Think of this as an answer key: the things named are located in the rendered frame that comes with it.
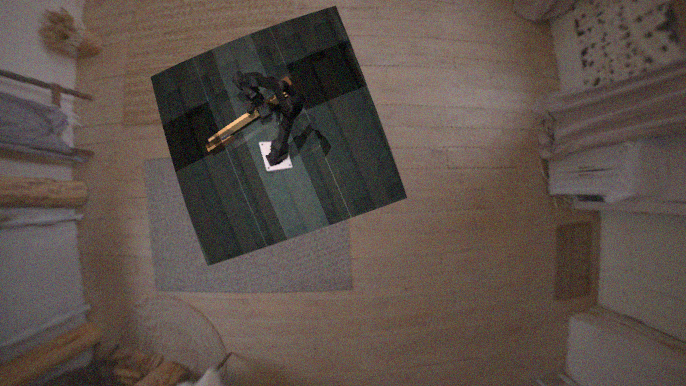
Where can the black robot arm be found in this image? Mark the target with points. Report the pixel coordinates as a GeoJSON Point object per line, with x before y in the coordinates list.
{"type": "Point", "coordinates": [290, 108]}

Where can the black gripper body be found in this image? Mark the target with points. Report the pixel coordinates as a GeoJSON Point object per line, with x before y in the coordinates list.
{"type": "Point", "coordinates": [260, 102]}

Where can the long wooden rail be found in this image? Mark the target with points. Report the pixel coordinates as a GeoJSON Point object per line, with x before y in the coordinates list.
{"type": "Point", "coordinates": [243, 120]}

